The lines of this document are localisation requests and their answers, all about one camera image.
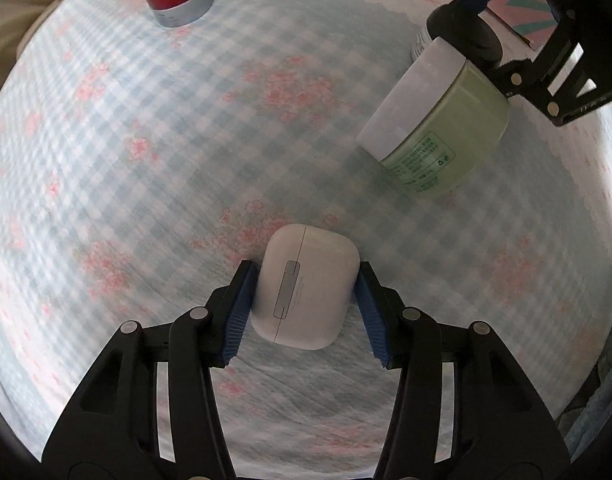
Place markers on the checked floral blanket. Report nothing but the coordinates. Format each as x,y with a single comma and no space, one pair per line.
185,160

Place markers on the beige cloth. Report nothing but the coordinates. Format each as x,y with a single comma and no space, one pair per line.
15,20

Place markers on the pink and teal book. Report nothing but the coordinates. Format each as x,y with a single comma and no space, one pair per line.
528,15

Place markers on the white earbuds case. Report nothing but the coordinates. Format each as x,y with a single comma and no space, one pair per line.
306,285

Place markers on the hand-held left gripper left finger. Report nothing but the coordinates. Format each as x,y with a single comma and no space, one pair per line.
238,310

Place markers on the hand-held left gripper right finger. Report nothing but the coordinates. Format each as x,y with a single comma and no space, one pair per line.
371,315

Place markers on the dark jar with white label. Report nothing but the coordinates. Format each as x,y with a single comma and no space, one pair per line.
466,30

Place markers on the green jar with white lid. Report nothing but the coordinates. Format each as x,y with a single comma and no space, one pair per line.
436,120

